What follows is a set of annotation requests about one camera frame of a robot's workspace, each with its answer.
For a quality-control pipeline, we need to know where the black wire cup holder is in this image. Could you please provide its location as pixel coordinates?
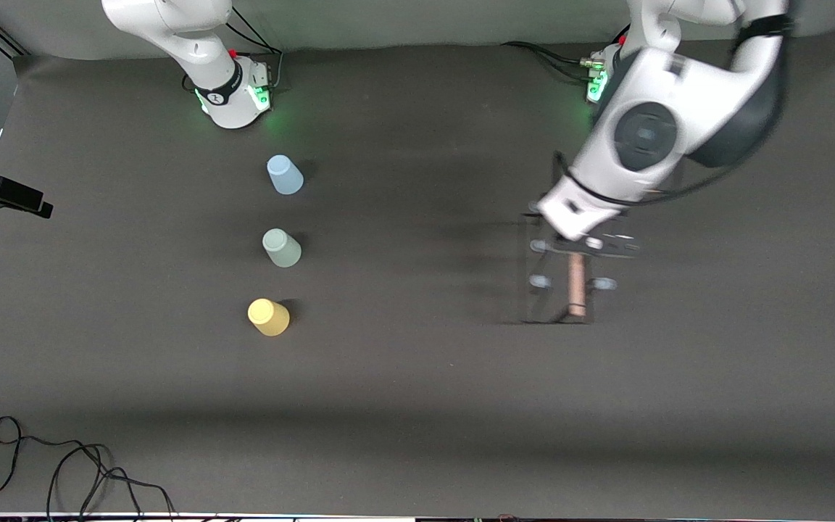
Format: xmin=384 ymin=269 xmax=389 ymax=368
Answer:
xmin=519 ymin=152 xmax=618 ymax=325

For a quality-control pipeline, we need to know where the pale green plastic cup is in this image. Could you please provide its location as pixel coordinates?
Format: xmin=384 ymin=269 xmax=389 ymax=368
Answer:
xmin=262 ymin=228 xmax=302 ymax=268

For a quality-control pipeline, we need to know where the yellow plastic cup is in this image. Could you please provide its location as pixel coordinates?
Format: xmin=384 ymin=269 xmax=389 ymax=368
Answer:
xmin=247 ymin=298 xmax=291 ymax=337

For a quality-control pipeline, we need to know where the light blue plastic cup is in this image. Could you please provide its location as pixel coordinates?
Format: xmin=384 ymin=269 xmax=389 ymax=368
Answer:
xmin=267 ymin=154 xmax=304 ymax=195

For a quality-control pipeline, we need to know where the black left arm wrist cable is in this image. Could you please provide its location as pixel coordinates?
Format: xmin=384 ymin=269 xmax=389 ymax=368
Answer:
xmin=554 ymin=14 xmax=789 ymax=207

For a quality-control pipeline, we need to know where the black left arm base cable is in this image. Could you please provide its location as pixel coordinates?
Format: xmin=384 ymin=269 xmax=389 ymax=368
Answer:
xmin=500 ymin=25 xmax=632 ymax=82

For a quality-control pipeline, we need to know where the black arm base cable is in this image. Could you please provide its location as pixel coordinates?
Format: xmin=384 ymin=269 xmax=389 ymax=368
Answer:
xmin=500 ymin=25 xmax=632 ymax=82
xmin=183 ymin=6 xmax=286 ymax=95

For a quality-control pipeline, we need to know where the black loose floor cable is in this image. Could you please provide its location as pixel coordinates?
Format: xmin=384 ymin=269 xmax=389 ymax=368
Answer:
xmin=0 ymin=415 xmax=179 ymax=522

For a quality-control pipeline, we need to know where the black right arm base cable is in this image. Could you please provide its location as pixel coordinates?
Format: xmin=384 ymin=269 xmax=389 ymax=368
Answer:
xmin=183 ymin=6 xmax=286 ymax=95

